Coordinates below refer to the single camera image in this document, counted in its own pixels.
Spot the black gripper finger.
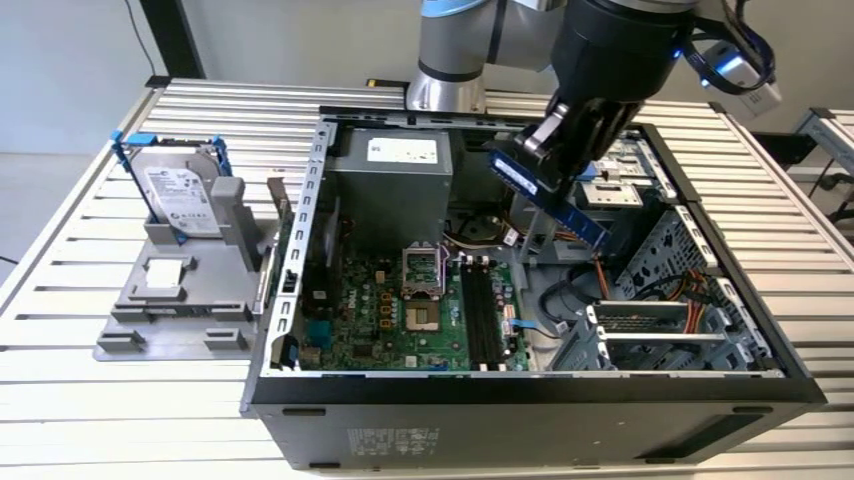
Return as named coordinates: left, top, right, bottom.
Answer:
left=524, top=98, right=601, bottom=195
left=578, top=98, right=644, bottom=172

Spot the blue RAM stick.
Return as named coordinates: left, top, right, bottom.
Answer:
left=482, top=139, right=614, bottom=251

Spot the black RAM slot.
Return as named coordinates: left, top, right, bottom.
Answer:
left=470, top=255, right=492, bottom=371
left=461, top=255, right=482, bottom=371
left=480, top=255, right=501, bottom=371

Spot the round black fan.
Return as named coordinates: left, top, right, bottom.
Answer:
left=458, top=213, right=510, bottom=247

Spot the small black box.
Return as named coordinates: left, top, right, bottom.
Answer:
left=752, top=130, right=820, bottom=169

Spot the perforated metal disk bay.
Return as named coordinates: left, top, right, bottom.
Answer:
left=550, top=205, right=780, bottom=372

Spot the grey power supply unit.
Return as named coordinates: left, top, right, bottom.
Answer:
left=325, top=127, right=457, bottom=251

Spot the neighbouring slatted metal table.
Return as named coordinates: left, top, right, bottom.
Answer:
left=789, top=106, right=854, bottom=177

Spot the CPU socket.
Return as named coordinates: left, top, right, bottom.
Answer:
left=402, top=296, right=446, bottom=334

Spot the green motherboard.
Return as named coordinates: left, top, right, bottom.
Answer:
left=297, top=219, right=536, bottom=374

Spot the black expansion slot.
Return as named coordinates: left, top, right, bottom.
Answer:
left=305, top=249, right=342, bottom=321

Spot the black open PC case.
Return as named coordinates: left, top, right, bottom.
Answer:
left=238, top=102, right=829, bottom=471

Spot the grey parts rack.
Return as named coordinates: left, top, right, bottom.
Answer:
left=91, top=177, right=295, bottom=364

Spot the blue disk carrier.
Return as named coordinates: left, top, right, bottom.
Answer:
left=109, top=130, right=233, bottom=247

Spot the silver CPU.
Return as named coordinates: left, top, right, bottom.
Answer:
left=143, top=260, right=185, bottom=291

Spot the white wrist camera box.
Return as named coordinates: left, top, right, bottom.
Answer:
left=698, top=43, right=784, bottom=117

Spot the dark blue camera cable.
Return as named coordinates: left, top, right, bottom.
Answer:
left=686, top=0, right=781, bottom=97

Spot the white purple wire bundle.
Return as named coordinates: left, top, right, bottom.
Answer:
left=440, top=233, right=530, bottom=261

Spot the orange wire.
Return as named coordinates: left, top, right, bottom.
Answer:
left=592, top=251, right=610, bottom=302

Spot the black looped wire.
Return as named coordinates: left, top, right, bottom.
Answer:
left=537, top=278, right=596, bottom=335

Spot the metal socket cover frame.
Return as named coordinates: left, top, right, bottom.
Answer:
left=399, top=239, right=448, bottom=301

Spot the red yellow wire bundle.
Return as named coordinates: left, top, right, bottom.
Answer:
left=681, top=271, right=714, bottom=335

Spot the graphics card metal bracket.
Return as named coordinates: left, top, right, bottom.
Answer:
left=257, top=174, right=297, bottom=321

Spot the black upright post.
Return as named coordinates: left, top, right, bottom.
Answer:
left=138, top=0, right=207, bottom=87

